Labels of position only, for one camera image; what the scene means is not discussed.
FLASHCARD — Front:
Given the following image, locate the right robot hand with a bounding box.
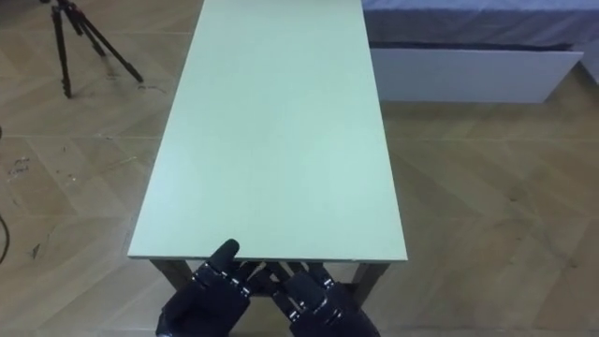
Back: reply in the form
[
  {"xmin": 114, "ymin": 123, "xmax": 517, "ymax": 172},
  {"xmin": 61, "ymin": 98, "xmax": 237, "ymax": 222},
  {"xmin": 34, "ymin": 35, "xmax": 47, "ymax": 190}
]
[{"xmin": 265, "ymin": 261, "xmax": 382, "ymax": 337}]

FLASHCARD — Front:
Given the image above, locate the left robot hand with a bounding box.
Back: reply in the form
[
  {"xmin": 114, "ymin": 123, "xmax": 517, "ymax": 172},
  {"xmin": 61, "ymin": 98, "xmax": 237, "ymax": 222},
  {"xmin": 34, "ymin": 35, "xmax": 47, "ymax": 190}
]
[{"xmin": 154, "ymin": 238, "xmax": 264, "ymax": 337}]

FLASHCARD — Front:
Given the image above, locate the pale green folding table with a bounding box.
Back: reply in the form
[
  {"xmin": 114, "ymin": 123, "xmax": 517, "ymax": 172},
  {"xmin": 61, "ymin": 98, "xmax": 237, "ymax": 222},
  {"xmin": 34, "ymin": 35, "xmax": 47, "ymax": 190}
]
[{"xmin": 126, "ymin": 0, "xmax": 409, "ymax": 306}]

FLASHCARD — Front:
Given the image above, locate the grey bed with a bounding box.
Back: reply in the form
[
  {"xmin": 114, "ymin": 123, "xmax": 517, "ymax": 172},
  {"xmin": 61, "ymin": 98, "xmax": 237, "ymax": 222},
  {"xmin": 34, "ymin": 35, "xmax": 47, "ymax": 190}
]
[{"xmin": 360, "ymin": 0, "xmax": 599, "ymax": 105}]

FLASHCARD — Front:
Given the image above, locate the black floor cable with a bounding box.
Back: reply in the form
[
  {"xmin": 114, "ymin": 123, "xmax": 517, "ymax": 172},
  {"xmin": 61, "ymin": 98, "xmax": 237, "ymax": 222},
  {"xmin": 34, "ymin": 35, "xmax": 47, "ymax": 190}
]
[{"xmin": 0, "ymin": 125, "xmax": 11, "ymax": 266}]

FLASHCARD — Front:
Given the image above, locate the black camera tripod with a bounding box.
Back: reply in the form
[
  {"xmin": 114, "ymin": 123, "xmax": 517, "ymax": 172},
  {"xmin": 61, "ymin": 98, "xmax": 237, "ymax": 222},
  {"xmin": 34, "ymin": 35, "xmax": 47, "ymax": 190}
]
[{"xmin": 39, "ymin": 0, "xmax": 145, "ymax": 100}]

